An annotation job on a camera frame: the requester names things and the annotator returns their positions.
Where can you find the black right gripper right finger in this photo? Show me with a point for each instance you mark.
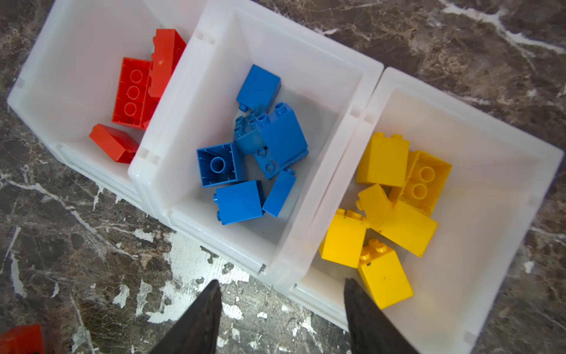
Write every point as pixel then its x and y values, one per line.
pixel 370 329

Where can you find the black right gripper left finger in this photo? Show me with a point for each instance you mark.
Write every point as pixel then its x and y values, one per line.
pixel 197 330

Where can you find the small yellow lego brick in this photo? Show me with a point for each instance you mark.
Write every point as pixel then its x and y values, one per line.
pixel 378 209

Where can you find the yellow lego brick pair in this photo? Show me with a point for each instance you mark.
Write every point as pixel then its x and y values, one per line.
pixel 425 179

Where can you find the yellow lego brick front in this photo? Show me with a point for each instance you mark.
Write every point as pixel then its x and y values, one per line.
pixel 384 161

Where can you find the blue lego brick diagonal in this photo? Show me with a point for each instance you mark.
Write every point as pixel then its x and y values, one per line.
pixel 246 135

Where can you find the long red lego brick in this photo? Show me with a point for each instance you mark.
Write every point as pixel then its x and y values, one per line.
pixel 134 107

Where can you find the blue lego brick top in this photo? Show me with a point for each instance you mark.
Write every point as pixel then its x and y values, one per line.
pixel 266 163

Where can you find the small red lego brick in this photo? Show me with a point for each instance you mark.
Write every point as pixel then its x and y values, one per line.
pixel 117 144

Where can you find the red lego brick front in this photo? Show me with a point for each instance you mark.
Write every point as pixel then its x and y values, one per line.
pixel 23 340

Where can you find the white right bin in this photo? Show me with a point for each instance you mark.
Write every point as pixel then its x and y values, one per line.
pixel 498 182

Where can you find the white bin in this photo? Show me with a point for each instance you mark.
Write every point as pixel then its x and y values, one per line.
pixel 498 182
pixel 326 84
pixel 68 83

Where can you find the white middle bin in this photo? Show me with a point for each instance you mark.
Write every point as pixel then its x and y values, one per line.
pixel 326 84

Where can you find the white left bin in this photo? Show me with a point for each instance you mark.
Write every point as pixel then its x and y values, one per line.
pixel 68 83

